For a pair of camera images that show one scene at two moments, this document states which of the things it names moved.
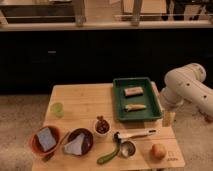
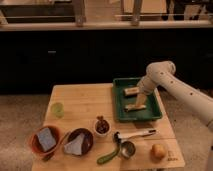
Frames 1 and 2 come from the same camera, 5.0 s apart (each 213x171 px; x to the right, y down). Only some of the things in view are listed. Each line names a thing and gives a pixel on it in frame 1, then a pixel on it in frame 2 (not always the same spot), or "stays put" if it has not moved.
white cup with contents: (101, 126) stays put
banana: (133, 107) stays put
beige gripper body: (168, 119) to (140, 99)
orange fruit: (158, 151) stays put
